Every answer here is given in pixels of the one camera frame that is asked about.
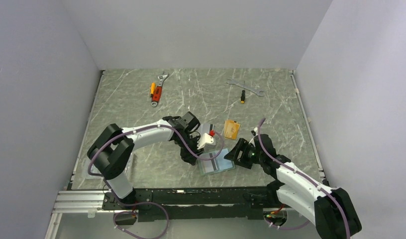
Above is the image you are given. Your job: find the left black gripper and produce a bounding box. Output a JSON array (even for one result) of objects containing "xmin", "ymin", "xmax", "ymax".
[{"xmin": 175, "ymin": 133, "xmax": 204, "ymax": 166}]

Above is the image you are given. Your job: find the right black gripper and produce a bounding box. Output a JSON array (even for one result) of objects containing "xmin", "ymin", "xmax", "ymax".
[{"xmin": 224, "ymin": 138, "xmax": 264, "ymax": 169}]

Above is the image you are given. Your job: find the green card holder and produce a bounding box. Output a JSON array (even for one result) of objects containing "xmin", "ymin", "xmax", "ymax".
[{"xmin": 198, "ymin": 148, "xmax": 235, "ymax": 175}]

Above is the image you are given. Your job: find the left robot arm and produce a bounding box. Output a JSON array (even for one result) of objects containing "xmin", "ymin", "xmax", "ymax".
[{"xmin": 87, "ymin": 112, "xmax": 203, "ymax": 209}]

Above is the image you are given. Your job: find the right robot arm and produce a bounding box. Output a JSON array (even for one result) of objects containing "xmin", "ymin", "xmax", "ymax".
[{"xmin": 224, "ymin": 134, "xmax": 362, "ymax": 239}]

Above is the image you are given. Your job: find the silver VIP card stack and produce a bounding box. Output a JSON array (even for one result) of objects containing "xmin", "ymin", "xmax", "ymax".
[{"xmin": 198, "ymin": 122, "xmax": 214, "ymax": 134}]

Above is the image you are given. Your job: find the orange card stack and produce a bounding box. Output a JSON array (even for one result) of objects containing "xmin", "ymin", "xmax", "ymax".
[{"xmin": 224, "ymin": 119, "xmax": 240, "ymax": 140}]

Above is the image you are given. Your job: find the red adjustable wrench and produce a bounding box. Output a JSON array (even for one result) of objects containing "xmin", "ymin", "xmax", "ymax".
[{"xmin": 151, "ymin": 72, "xmax": 170, "ymax": 107}]

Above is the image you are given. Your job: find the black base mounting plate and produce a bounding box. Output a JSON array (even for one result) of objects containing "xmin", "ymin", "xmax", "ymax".
[{"xmin": 102, "ymin": 186, "xmax": 285, "ymax": 222}]

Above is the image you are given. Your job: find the black yellow small screwdriver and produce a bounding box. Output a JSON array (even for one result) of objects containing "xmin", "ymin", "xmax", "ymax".
[{"xmin": 240, "ymin": 87, "xmax": 246, "ymax": 104}]

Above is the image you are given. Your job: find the silver open-end spanner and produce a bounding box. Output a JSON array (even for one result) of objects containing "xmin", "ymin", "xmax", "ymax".
[{"xmin": 226, "ymin": 79, "xmax": 265, "ymax": 97}]

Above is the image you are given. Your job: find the clear plastic bag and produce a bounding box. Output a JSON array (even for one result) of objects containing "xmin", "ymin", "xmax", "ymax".
[{"xmin": 82, "ymin": 154, "xmax": 135, "ymax": 180}]

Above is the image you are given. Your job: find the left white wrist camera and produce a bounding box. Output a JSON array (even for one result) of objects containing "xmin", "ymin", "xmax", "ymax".
[{"xmin": 197, "ymin": 130, "xmax": 215, "ymax": 149}]

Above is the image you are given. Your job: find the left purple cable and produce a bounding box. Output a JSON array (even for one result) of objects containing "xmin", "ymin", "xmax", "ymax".
[{"xmin": 88, "ymin": 123, "xmax": 225, "ymax": 239}]

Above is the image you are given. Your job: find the purple cable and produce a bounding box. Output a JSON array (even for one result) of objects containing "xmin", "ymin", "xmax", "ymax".
[
  {"xmin": 256, "ymin": 118, "xmax": 351, "ymax": 239},
  {"xmin": 88, "ymin": 123, "xmax": 225, "ymax": 239}
]

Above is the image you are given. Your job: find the yellow handled screwdriver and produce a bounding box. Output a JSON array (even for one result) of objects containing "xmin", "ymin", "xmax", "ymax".
[{"xmin": 150, "ymin": 82, "xmax": 156, "ymax": 98}]

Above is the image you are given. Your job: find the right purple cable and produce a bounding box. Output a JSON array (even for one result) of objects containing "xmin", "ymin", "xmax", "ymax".
[{"xmin": 256, "ymin": 118, "xmax": 351, "ymax": 239}]

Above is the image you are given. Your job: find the aluminium rail frame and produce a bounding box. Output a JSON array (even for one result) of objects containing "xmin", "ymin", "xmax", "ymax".
[{"xmin": 44, "ymin": 187, "xmax": 354, "ymax": 239}]

